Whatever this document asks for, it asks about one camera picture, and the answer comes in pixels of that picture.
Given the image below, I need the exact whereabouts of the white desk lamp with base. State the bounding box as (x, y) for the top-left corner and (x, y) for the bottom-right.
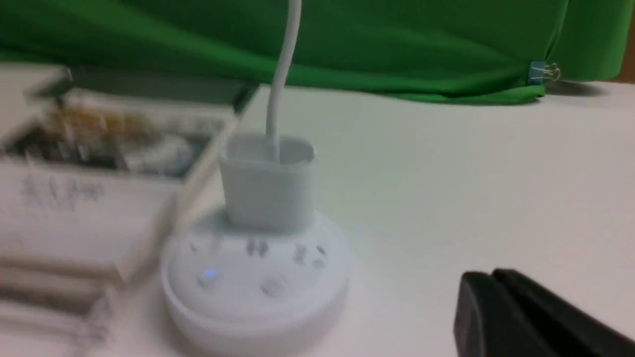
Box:
(160, 0), (349, 357)

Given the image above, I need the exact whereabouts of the middle white book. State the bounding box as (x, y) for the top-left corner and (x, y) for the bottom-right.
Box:
(0, 268), (113, 315)

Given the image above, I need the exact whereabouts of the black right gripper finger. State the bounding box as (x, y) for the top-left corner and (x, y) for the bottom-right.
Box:
(453, 268), (635, 357)

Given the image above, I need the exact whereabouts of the green backdrop cloth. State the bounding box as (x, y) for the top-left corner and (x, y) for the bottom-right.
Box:
(0, 0), (634, 105)

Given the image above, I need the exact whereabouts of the top white self-driving book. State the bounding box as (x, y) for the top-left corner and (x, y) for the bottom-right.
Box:
(1, 87), (249, 282)

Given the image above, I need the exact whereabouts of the blue binder clip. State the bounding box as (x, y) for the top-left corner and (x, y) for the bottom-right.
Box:
(526, 61), (562, 86)

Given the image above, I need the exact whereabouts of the metal desk cable hatch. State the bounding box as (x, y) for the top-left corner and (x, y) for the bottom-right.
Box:
(23, 67), (260, 113)

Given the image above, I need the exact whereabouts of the bottom large white book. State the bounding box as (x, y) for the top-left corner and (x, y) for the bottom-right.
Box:
(1, 292), (114, 344)

